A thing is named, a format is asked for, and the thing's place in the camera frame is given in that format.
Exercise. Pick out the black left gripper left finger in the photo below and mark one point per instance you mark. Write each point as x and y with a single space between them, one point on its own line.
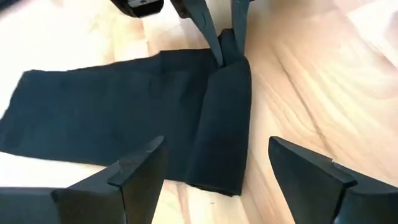
93 205

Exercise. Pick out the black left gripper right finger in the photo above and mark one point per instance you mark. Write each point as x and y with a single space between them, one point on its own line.
311 186

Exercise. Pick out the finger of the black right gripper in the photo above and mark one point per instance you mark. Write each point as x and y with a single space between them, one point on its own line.
202 18
241 21

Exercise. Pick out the black cloth napkin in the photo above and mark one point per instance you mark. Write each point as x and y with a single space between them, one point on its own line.
109 109

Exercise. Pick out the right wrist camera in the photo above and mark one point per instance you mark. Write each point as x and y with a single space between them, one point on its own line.
140 9

